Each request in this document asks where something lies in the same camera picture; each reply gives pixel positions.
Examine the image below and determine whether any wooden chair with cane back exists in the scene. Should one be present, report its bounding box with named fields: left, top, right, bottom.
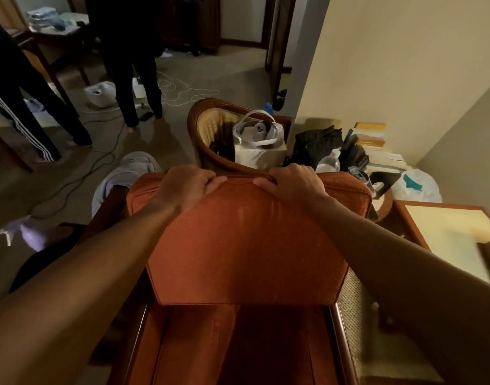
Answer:
left=187, top=97, right=292, bottom=175

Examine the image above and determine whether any stack of folded cloths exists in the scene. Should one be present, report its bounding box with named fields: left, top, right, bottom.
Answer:
left=27, top=6, right=60, bottom=31

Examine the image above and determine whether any white cardboard box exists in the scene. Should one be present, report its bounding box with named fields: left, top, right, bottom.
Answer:
left=234, top=128, right=288, bottom=170

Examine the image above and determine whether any grey cloth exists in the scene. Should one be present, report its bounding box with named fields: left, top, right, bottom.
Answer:
left=91, top=151, right=162, bottom=218

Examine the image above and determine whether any white rounded appliance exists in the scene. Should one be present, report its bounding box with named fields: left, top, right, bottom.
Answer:
left=84, top=81, right=117, bottom=109

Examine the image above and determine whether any white headset with strap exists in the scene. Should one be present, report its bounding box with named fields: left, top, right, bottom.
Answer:
left=232, top=110, right=286, bottom=148

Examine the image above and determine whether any clear plastic water bottle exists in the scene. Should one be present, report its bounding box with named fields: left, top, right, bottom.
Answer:
left=315, top=148, right=342, bottom=174

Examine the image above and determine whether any dark wooden door frame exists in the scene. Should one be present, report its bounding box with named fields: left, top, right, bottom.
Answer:
left=264, top=0, right=298, bottom=101

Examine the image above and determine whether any person's left forearm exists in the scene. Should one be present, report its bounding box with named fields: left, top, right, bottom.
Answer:
left=0, top=201, right=177, bottom=385

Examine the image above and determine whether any white cloth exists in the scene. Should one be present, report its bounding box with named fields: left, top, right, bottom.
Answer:
left=0, top=214, right=50, bottom=252

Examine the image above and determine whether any orange seat cushion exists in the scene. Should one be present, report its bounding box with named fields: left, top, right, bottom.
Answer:
left=127, top=302, right=340, bottom=385

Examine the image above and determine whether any wooden side table glass top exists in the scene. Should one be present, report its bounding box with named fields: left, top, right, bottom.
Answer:
left=393, top=199, right=490, bottom=286

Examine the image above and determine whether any person's left hand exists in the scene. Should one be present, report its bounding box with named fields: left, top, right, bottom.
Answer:
left=151, top=165, right=228, bottom=215

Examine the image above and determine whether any white cable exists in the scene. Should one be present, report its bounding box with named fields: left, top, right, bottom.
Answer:
left=156, top=70, right=221, bottom=109

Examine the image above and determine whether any black cable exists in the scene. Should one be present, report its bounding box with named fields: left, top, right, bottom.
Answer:
left=30, top=111, right=128, bottom=219

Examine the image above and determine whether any black garment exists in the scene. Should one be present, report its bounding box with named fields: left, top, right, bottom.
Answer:
left=9, top=224, right=88, bottom=294

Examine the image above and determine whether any dark wooden cabinet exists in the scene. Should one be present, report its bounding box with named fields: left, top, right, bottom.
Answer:
left=161, top=0, right=222, bottom=55

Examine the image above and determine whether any black bag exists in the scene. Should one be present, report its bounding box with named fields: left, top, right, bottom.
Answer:
left=284, top=126, right=344, bottom=169

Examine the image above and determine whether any person's right forearm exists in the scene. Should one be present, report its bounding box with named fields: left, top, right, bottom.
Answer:
left=305, top=195, right=490, bottom=385

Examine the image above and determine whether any orange back cushion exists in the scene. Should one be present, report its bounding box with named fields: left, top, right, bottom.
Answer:
left=126, top=172, right=373, bottom=307

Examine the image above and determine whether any white plastic bag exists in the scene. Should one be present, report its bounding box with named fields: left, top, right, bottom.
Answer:
left=391, top=167, right=443, bottom=204

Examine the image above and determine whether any person's right hand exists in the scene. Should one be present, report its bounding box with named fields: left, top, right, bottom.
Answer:
left=252, top=163, right=330, bottom=215

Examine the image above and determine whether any wooden armchair with cane sides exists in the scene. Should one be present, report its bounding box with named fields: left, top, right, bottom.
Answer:
left=80, top=184, right=366, bottom=385

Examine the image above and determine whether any stack of books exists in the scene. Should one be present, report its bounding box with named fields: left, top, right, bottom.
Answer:
left=350, top=122, right=408, bottom=174

